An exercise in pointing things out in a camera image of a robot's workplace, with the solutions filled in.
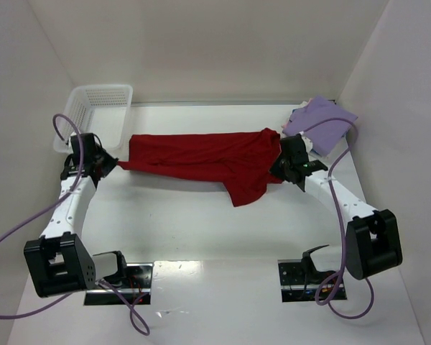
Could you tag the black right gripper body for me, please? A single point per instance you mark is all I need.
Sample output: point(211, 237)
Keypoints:
point(279, 167)

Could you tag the folded shirts under purple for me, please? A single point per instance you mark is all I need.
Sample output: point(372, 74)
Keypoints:
point(319, 151)

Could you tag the white plastic laundry basket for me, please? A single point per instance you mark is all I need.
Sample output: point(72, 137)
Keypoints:
point(104, 110)

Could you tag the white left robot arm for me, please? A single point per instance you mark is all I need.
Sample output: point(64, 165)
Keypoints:
point(58, 261)

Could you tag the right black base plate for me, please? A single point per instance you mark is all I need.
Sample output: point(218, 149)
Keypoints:
point(298, 281)

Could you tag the folded purple t-shirt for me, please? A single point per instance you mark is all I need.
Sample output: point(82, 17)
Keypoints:
point(319, 125)

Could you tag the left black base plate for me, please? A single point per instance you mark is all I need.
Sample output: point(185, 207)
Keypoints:
point(136, 284)

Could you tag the red t-shirt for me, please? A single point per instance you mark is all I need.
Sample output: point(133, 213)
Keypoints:
point(240, 161)

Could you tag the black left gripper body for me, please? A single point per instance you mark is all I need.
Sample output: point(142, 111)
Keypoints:
point(105, 162)

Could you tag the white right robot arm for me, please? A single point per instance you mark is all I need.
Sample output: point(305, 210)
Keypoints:
point(370, 240)

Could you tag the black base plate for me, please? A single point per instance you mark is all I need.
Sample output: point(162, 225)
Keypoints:
point(298, 281)
point(136, 284)

